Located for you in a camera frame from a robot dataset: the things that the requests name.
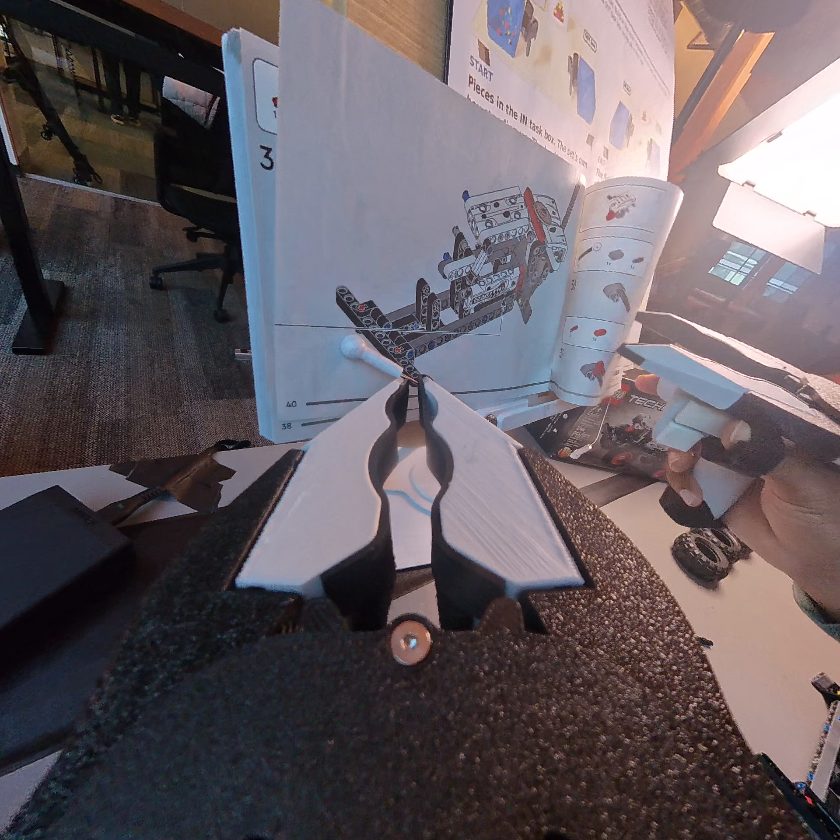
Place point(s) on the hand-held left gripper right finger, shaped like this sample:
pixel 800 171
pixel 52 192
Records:
pixel 505 518

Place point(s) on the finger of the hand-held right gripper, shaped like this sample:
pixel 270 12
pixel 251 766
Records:
pixel 689 374

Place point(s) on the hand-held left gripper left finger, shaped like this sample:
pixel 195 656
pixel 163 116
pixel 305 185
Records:
pixel 315 518

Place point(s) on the white book stand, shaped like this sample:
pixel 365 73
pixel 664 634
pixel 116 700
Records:
pixel 358 348

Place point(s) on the instruction booklet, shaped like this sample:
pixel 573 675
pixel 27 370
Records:
pixel 394 197

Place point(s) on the brick vehicle model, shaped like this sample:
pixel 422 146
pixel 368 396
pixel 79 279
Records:
pixel 828 741

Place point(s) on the grey desk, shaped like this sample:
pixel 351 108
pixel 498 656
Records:
pixel 656 590

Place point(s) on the dark cardboard box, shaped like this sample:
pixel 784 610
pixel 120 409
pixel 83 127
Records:
pixel 610 433

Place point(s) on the black rubber tyre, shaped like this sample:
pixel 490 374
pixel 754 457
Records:
pixel 701 556
pixel 732 539

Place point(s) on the white light panel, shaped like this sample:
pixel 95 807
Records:
pixel 781 184

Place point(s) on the black power adapter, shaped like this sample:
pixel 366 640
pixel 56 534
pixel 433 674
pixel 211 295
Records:
pixel 52 558

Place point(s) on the black office chair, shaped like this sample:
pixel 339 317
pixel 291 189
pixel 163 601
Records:
pixel 197 197

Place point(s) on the wooden post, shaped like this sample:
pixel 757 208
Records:
pixel 722 98

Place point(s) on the black table frame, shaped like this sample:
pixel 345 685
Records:
pixel 26 262

